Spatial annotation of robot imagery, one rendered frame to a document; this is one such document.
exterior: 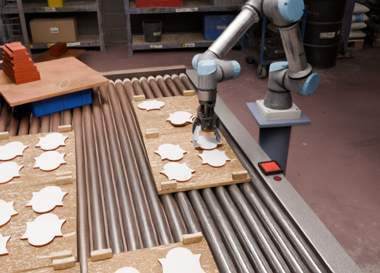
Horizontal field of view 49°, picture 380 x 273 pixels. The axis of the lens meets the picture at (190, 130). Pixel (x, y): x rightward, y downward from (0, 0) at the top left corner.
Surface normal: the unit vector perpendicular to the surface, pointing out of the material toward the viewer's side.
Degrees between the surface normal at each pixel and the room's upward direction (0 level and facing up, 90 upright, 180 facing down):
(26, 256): 0
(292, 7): 81
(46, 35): 90
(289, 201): 0
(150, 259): 0
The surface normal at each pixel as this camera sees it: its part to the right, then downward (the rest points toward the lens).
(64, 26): 0.15, 0.46
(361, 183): 0.00, -0.88
